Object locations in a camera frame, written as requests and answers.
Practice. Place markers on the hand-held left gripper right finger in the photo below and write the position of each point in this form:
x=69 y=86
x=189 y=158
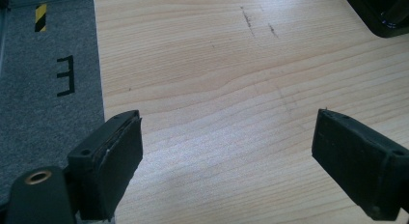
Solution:
x=357 y=159

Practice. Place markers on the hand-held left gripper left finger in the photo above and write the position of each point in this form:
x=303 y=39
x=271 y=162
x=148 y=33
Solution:
x=109 y=166

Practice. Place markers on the yellow and black floor tape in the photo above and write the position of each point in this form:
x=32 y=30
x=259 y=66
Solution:
x=40 y=18

